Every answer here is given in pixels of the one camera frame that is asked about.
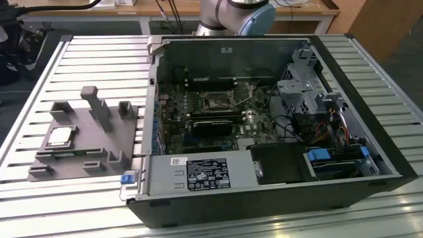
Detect silver CPU green board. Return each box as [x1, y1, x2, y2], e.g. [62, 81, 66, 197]
[48, 127, 75, 146]

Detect black RAM slot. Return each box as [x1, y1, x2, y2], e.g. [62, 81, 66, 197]
[190, 78, 234, 91]
[190, 112, 244, 123]

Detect CPU socket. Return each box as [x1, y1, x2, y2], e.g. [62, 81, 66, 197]
[203, 92, 238, 112]

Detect black graphics card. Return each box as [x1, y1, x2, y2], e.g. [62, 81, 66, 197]
[192, 120, 234, 136]

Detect thin metal locking lever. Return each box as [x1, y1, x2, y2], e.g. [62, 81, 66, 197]
[234, 96, 254, 109]

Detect green motherboard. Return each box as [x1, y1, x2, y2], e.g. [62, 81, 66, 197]
[155, 81, 282, 154]

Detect silver chipset heatsink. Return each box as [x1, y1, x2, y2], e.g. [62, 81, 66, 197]
[238, 138, 256, 150]

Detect metal socket cover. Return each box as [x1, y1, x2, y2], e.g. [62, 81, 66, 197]
[232, 80, 258, 105]

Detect black label sticker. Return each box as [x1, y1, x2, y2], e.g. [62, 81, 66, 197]
[187, 158, 231, 191]

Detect grey power supply unit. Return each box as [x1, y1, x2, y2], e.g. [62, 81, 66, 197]
[147, 150, 259, 198]

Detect silver drive cage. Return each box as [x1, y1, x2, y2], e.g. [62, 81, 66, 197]
[276, 48, 331, 117]

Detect black air shroud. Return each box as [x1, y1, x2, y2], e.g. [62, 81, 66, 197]
[250, 143, 318, 185]

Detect blue case latch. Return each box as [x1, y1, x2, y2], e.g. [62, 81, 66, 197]
[120, 171, 138, 185]

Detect blue disk carrier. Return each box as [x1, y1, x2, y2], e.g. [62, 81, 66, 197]
[306, 148, 331, 165]

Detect grey parts rack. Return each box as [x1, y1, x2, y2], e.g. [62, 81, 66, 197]
[26, 85, 140, 183]

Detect black open PC case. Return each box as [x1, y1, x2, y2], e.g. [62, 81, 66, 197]
[126, 34, 419, 229]

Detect metal disk bay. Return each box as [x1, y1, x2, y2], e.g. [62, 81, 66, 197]
[302, 145, 380, 181]

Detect green RAM stick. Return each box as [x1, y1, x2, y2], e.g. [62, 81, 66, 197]
[52, 151, 102, 158]

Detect wooden desk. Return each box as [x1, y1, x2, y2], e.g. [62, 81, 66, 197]
[19, 0, 342, 35]

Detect wooden cabinet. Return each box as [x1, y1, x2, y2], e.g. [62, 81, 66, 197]
[350, 0, 423, 62]

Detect black equipment stand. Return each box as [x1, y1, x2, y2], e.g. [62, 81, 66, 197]
[0, 14, 51, 86]

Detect black wire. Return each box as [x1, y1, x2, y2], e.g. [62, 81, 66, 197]
[274, 114, 306, 144]

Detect grey case handle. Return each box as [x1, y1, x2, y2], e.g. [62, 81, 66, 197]
[146, 36, 166, 57]

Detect orange red yellow wires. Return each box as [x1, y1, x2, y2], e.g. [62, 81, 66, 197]
[314, 123, 352, 147]

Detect thick black cable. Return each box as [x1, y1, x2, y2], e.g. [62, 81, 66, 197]
[0, 0, 103, 16]

